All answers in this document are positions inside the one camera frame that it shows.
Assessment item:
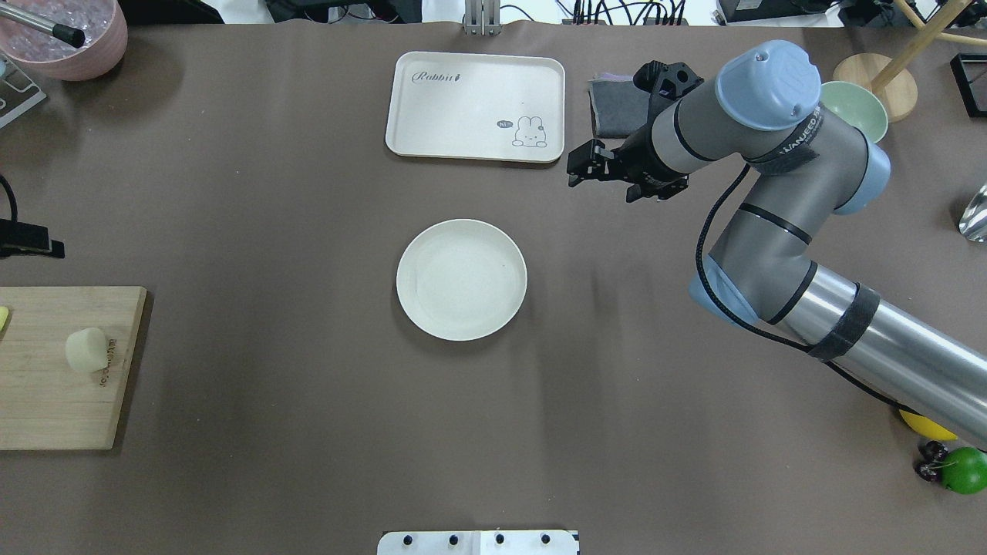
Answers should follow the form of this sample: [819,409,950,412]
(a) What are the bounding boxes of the black handled metal utensil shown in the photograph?
[1,1,86,49]

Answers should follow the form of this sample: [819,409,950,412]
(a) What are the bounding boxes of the green lime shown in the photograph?
[941,447,986,495]

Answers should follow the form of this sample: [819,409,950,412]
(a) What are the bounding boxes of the wooden cup stand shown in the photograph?
[833,1,985,123]

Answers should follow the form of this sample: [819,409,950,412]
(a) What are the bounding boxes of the grey folded cloth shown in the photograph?
[588,72,651,140]

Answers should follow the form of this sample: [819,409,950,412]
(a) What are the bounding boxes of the metal ice scoop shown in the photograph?
[958,183,987,244]

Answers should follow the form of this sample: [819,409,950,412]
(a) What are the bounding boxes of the wooden cutting board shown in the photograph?
[1,287,147,450]

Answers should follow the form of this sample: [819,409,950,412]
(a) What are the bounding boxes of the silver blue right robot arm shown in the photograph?
[567,39,986,449]

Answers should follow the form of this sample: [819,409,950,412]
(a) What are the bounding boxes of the aluminium frame post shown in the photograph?
[462,0,503,36]

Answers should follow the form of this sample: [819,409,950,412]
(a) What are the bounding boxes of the cream rabbit tray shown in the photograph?
[385,52,565,164]

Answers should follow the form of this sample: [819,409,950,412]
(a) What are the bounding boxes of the yellow lemon lower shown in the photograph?
[898,410,958,442]

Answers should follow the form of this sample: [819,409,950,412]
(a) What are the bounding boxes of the cream round plate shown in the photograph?
[395,219,528,341]

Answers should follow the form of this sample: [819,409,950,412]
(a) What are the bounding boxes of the mint green bowl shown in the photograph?
[820,81,889,143]

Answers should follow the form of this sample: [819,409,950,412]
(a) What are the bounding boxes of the pink bowl with ice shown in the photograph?
[1,1,128,81]

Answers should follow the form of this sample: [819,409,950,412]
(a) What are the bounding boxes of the white steamed bun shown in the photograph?
[65,327,109,373]

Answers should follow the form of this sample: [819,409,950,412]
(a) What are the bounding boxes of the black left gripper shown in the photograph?
[1,219,65,259]

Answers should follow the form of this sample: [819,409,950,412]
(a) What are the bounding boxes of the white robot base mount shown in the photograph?
[376,528,581,554]

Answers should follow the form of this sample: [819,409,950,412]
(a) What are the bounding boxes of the black mirror tray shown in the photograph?
[949,52,986,117]

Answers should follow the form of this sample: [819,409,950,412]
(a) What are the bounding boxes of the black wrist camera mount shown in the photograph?
[632,60,705,122]

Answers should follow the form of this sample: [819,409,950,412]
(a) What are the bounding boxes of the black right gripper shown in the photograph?
[568,124,689,204]

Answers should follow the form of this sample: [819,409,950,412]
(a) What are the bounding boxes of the dark cherries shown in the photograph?
[914,440,949,483]

